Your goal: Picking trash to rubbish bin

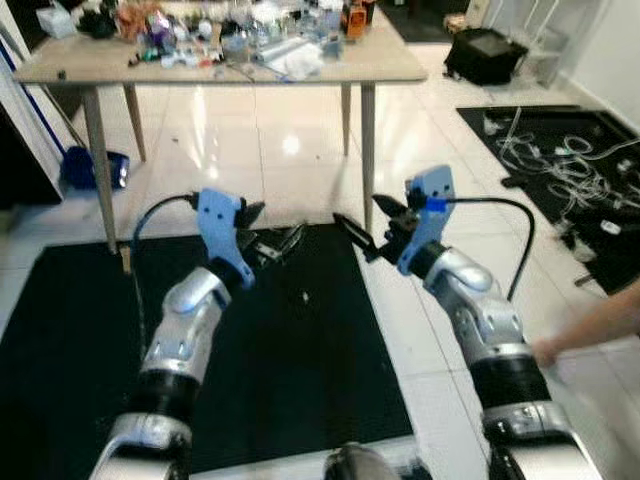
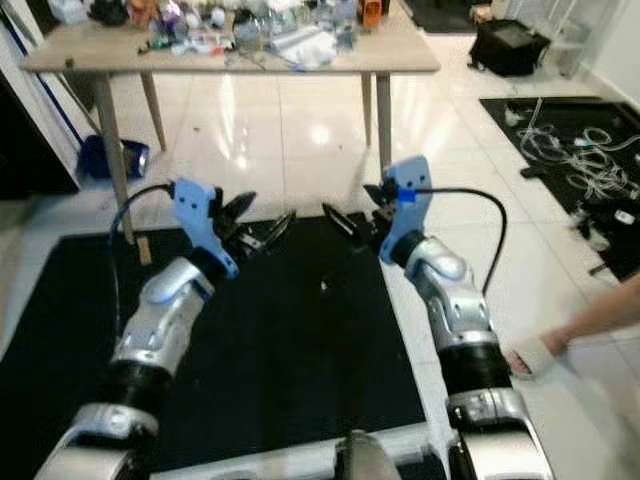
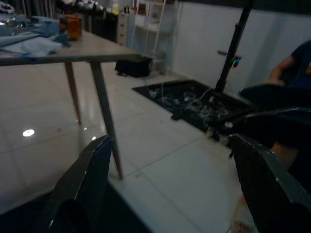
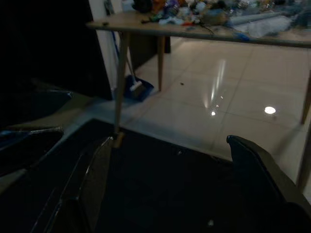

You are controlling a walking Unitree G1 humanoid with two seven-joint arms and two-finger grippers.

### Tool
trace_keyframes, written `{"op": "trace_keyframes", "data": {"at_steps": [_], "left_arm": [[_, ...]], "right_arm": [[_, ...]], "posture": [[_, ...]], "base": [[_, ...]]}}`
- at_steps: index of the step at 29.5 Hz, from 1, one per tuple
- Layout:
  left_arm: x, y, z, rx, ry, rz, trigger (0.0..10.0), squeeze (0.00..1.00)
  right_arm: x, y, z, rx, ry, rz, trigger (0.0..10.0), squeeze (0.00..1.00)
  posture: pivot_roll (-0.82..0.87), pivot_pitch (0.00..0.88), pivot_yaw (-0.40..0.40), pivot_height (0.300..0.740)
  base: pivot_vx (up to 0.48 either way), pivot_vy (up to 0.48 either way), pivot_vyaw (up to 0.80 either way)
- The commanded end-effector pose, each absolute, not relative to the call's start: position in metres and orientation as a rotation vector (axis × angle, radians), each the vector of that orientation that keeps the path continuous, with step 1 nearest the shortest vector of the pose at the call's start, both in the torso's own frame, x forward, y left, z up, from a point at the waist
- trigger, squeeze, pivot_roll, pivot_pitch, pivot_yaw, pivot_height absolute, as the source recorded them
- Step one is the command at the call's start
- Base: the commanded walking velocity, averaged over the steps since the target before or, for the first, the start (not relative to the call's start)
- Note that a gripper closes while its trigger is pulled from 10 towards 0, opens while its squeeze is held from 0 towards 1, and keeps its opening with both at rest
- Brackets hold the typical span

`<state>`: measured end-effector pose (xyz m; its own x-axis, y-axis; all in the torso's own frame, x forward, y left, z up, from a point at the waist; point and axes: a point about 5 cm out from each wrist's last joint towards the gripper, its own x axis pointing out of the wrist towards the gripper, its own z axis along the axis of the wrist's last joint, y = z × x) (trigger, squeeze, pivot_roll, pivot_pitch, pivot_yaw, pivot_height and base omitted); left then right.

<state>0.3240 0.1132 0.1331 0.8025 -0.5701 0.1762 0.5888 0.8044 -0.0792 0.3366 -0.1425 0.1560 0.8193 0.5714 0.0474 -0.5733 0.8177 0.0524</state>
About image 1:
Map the person's hand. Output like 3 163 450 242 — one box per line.
532 337 563 368

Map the large black floor mat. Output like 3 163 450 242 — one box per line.
0 222 417 480

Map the light wooden table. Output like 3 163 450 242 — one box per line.
12 0 430 253

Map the white plastic bag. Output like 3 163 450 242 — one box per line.
256 38 327 83

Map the tangled white tubing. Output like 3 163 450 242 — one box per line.
484 112 640 223

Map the black case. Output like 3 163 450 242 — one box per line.
442 27 530 87

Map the orange box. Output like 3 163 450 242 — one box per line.
341 3 371 42

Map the black mat with tubing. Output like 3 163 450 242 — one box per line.
457 104 640 297

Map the clear plastic container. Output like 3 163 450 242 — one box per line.
528 24 573 87

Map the white cabinet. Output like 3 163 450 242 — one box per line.
0 18 73 208

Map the black pouch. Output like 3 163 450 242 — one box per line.
77 8 120 41

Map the pale blue box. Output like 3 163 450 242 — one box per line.
34 4 80 41

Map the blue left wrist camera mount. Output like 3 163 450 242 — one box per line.
196 187 257 292

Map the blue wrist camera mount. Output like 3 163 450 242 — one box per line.
196 187 257 292
396 165 457 278

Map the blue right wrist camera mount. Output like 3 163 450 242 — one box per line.
396 165 457 278

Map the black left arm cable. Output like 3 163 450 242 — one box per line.
128 194 201 353

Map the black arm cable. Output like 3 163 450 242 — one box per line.
444 196 538 303
128 194 201 353

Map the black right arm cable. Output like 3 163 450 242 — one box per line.
444 196 538 303

